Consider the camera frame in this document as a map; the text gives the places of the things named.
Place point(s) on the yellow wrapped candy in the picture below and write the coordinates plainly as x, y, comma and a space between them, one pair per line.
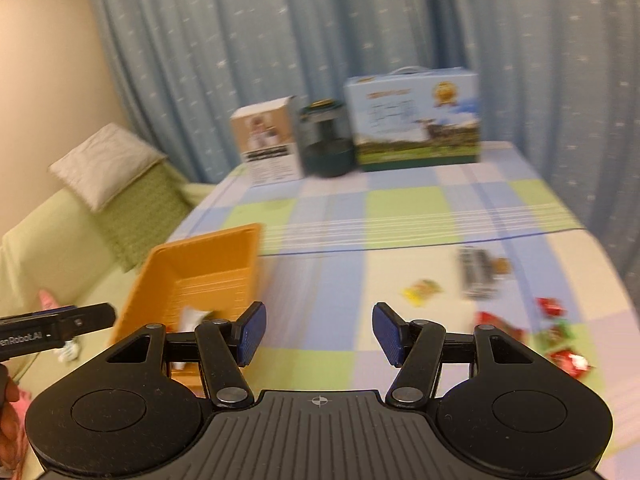
422, 292

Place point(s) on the green candy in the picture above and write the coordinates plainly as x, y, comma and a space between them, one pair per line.
555, 335

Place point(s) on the red candy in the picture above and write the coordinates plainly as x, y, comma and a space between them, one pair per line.
495, 325
550, 307
570, 362

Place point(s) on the person's left hand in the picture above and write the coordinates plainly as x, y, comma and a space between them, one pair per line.
11, 425

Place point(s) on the dark striped snack packet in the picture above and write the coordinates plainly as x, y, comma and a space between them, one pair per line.
477, 272

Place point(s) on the green covered sofa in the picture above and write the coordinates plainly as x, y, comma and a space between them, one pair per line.
60, 250

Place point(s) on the grey cushion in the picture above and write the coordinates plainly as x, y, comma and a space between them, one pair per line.
105, 165

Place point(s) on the pink and white plush toy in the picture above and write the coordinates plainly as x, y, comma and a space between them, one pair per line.
50, 301

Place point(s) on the blue star-print curtain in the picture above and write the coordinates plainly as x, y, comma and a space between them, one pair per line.
300, 35

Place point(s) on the green zigzag cushion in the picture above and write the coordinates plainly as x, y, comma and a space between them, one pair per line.
145, 210

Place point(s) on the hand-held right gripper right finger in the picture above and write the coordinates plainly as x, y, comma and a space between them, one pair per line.
387, 335

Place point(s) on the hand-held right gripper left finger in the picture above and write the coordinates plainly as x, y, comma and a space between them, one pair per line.
252, 332

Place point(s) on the orange plastic tray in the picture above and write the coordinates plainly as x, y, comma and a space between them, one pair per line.
200, 265

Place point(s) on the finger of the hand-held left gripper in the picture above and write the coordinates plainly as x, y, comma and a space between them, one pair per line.
30, 316
95, 316

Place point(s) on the white product box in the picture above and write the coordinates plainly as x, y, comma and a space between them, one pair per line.
267, 140

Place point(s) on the white snack packet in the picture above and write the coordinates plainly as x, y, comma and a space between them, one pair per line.
190, 317

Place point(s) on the checked tablecloth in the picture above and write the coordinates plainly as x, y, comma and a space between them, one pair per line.
400, 210

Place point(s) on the blue milk carton box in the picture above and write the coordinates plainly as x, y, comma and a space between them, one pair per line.
415, 120

